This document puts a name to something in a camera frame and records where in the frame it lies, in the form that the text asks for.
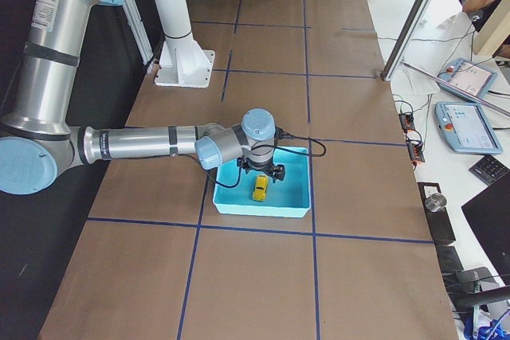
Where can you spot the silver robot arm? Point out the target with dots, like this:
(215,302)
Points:
(49,130)

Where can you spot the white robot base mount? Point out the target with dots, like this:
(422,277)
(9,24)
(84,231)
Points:
(183,63)

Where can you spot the near teach pendant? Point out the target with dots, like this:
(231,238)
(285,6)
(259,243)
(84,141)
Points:
(466,129)

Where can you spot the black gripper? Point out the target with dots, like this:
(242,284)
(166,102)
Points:
(260,170)

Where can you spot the black keyboard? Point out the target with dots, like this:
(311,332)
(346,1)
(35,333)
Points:
(489,169)

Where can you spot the yellow beetle toy car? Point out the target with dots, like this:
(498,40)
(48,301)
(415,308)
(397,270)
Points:
(260,188)

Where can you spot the small metal cup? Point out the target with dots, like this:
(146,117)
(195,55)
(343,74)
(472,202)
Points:
(435,202)

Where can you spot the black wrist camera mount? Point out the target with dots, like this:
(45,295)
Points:
(279,170)

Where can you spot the aluminium frame post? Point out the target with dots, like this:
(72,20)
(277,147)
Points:
(396,56)

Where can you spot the far teach pendant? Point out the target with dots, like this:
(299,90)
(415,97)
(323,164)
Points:
(469,77)

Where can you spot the light blue plastic bin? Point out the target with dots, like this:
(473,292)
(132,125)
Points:
(287,198)

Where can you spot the teach pendant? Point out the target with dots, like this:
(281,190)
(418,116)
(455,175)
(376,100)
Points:
(466,129)
(469,77)

